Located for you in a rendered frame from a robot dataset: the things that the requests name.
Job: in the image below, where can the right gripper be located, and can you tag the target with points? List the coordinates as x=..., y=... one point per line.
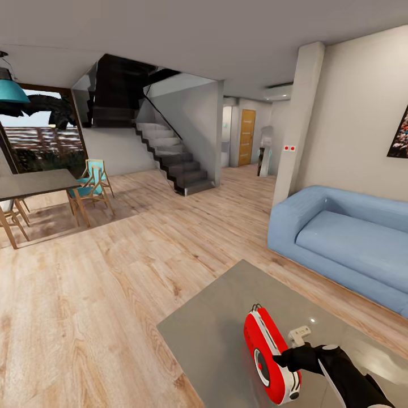
x=294, y=358

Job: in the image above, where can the coffee table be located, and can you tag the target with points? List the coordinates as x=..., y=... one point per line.
x=206, y=337

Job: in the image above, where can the door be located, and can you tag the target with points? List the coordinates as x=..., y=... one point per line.
x=246, y=135

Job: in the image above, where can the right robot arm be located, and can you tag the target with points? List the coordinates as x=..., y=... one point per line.
x=353, y=389

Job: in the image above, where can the radio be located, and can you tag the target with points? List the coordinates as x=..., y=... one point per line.
x=264, y=340

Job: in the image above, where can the stairs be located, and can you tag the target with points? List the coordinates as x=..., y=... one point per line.
x=115, y=93

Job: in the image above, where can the standing mirror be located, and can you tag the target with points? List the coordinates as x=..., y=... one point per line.
x=265, y=151

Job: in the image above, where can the breakfast table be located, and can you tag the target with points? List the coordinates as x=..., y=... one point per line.
x=30, y=184

